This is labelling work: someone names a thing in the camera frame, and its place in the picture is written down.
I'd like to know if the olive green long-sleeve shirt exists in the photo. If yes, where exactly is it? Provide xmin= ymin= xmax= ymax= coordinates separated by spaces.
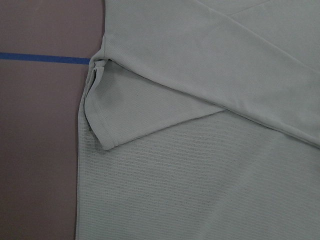
xmin=75 ymin=0 xmax=320 ymax=240

